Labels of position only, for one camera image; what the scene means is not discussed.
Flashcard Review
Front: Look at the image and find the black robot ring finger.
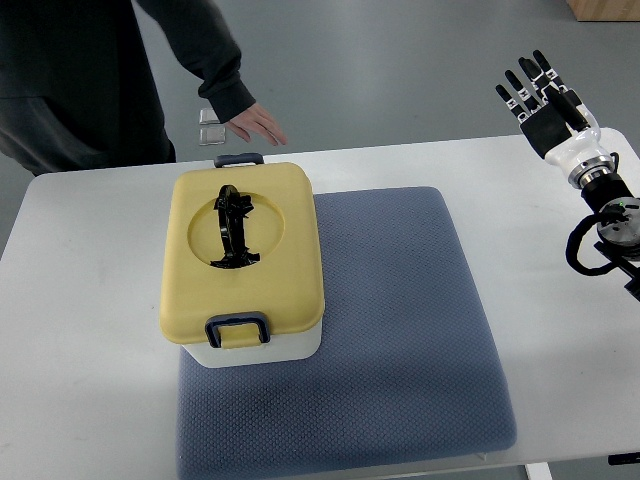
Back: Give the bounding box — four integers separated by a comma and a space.
503, 70, 542, 114

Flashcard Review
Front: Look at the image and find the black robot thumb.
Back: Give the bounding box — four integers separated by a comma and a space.
548, 87, 588, 131

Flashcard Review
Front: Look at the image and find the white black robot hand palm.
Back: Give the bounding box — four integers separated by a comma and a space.
520, 103, 614, 189

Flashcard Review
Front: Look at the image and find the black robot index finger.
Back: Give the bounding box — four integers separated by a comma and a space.
533, 50, 568, 93

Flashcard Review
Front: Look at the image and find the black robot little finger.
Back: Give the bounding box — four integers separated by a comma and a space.
495, 84, 530, 123

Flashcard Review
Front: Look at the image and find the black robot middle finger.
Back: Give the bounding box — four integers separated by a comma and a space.
518, 57, 550, 106

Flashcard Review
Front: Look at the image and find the yellow box lid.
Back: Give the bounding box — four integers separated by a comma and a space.
159, 163, 325, 348

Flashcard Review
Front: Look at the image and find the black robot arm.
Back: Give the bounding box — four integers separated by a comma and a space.
495, 50, 639, 298

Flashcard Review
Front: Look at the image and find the dark grey sleeve forearm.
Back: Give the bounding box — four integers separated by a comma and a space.
138, 1, 256, 125

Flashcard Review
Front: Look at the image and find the brown cardboard box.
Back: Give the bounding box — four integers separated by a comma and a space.
566, 0, 639, 22

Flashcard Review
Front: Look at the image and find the white storage box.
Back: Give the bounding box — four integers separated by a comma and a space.
183, 319, 323, 368

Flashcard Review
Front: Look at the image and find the person's bare hand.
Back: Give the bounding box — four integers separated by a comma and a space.
225, 103, 288, 146

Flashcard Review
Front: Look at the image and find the blue grey cushion mat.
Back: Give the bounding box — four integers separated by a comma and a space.
176, 187, 517, 479

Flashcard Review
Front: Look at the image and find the lower metal floor plate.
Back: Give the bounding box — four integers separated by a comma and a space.
199, 125, 226, 146

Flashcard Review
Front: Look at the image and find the metal floor plate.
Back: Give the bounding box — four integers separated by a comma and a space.
199, 108, 220, 125
199, 125, 226, 146

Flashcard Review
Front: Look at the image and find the upper metal floor plate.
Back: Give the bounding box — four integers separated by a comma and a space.
199, 108, 220, 125

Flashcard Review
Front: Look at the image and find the person's dark grey torso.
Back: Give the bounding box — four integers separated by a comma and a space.
1, 1, 175, 176

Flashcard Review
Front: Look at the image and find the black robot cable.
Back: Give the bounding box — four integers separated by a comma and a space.
565, 212, 621, 277

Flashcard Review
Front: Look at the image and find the white table leg bracket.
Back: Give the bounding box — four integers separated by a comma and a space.
477, 452, 554, 480

